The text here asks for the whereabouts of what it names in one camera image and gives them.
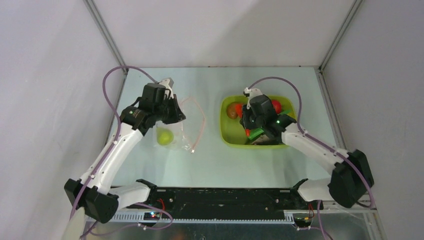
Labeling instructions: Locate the left aluminium corner post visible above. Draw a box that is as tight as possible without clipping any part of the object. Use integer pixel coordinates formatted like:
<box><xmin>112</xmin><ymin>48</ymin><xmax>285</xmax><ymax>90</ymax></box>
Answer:
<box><xmin>83</xmin><ymin>0</ymin><xmax>126</xmax><ymax>66</ymax></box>

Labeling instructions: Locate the grey toy fish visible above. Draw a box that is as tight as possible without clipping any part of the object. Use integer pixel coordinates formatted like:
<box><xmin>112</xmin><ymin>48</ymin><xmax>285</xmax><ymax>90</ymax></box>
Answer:
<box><xmin>245</xmin><ymin>135</ymin><xmax>279</xmax><ymax>146</ymax></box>

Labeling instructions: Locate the clear zip top bag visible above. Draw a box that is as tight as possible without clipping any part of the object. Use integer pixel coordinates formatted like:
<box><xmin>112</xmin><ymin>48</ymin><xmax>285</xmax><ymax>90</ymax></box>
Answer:
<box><xmin>153</xmin><ymin>96</ymin><xmax>206</xmax><ymax>154</ymax></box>

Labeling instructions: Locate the brown kiwi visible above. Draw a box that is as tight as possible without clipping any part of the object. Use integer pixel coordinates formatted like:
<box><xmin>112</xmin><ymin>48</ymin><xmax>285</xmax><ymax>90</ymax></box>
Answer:
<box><xmin>226</xmin><ymin>102</ymin><xmax>239</xmax><ymax>120</ymax></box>

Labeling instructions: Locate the red apple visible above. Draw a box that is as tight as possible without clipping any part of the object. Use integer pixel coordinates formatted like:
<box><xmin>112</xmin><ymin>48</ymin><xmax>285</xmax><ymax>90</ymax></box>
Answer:
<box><xmin>271</xmin><ymin>99</ymin><xmax>283</xmax><ymax>115</ymax></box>

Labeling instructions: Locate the green plastic bin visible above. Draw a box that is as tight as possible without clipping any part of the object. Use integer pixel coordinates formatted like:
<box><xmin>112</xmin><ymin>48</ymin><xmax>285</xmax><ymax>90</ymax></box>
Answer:
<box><xmin>219</xmin><ymin>95</ymin><xmax>297</xmax><ymax>150</ymax></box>

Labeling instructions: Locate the red chili pepper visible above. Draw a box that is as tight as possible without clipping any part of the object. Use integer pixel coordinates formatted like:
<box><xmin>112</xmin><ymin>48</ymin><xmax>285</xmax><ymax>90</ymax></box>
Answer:
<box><xmin>235</xmin><ymin>103</ymin><xmax>250</xmax><ymax>137</ymax></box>

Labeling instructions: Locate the green cucumber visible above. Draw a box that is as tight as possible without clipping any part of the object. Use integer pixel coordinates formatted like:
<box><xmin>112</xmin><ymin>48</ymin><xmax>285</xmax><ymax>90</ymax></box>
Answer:
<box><xmin>245</xmin><ymin>110</ymin><xmax>292</xmax><ymax>141</ymax></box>

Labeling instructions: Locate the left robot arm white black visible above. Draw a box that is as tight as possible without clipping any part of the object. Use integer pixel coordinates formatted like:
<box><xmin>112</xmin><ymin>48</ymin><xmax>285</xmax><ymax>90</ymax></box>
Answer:
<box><xmin>64</xmin><ymin>78</ymin><xmax>186</xmax><ymax>224</ymax></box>

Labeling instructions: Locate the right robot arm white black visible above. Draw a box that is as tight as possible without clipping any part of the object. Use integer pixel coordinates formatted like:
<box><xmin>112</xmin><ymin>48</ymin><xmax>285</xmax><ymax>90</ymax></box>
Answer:
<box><xmin>240</xmin><ymin>92</ymin><xmax>374</xmax><ymax>209</ymax></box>

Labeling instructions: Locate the green pear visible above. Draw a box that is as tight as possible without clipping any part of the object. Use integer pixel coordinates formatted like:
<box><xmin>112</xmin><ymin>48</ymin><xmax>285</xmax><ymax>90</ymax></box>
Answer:
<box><xmin>156</xmin><ymin>127</ymin><xmax>174</xmax><ymax>146</ymax></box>

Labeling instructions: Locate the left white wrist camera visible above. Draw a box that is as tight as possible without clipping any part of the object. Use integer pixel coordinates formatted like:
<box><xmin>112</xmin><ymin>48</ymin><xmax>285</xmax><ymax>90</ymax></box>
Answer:
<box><xmin>159</xmin><ymin>77</ymin><xmax>174</xmax><ymax>99</ymax></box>

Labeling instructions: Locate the aluminium corner post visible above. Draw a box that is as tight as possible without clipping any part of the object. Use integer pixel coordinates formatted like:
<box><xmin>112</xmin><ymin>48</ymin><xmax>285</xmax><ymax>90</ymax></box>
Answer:
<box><xmin>83</xmin><ymin>0</ymin><xmax>126</xmax><ymax>66</ymax></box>
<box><xmin>318</xmin><ymin>0</ymin><xmax>364</xmax><ymax>73</ymax></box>

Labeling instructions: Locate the right aluminium corner post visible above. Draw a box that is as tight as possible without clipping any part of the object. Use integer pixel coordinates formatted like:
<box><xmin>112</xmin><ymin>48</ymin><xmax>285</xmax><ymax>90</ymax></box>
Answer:
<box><xmin>318</xmin><ymin>0</ymin><xmax>364</xmax><ymax>73</ymax></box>

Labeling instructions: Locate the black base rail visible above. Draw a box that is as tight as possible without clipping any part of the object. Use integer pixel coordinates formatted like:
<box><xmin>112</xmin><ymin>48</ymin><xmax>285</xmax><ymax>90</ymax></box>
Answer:
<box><xmin>143</xmin><ymin>187</ymin><xmax>324</xmax><ymax>221</ymax></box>

